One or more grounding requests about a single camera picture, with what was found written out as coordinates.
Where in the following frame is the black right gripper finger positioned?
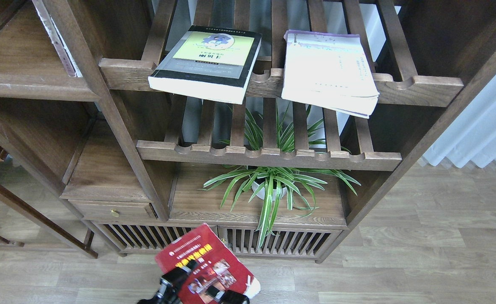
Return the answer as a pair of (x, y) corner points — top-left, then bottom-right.
(206, 286), (249, 304)

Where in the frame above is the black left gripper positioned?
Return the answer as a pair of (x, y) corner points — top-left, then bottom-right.
(137, 260), (199, 304)

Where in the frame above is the red paperback book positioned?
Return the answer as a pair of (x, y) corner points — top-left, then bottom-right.
(155, 224), (261, 304)

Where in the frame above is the white purple paperback book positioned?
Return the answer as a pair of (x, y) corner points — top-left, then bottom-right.
(281, 30), (379, 119)

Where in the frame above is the brass drawer knob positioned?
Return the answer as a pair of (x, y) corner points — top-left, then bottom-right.
(110, 209), (120, 218)

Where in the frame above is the white plant pot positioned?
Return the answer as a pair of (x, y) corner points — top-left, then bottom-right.
(252, 179), (287, 201)

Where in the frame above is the green spider plant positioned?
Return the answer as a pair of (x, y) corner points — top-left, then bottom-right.
(199, 110), (361, 248)

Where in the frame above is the dark wooden bookshelf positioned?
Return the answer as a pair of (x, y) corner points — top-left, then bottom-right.
(0, 0), (496, 263)

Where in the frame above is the yellow grey thick book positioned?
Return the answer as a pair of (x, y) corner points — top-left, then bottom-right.
(148, 25), (262, 104)

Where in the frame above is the white upright book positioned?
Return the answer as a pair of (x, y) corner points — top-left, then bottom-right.
(32, 0), (83, 77)

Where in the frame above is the white pleated curtain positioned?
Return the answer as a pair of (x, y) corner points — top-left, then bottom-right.
(421, 75), (496, 168)

